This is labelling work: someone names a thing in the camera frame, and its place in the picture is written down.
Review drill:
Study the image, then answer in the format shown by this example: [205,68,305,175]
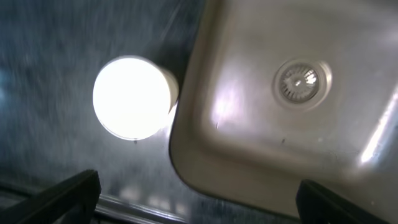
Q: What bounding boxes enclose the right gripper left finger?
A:
[0,169,102,224]

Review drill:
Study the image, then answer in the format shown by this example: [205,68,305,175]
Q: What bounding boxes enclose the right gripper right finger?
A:
[295,179,392,224]

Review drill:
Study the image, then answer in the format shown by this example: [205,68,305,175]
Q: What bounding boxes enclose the steel sink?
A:
[169,0,398,224]

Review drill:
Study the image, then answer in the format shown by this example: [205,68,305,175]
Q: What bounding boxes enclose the white cup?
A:
[92,55,180,141]

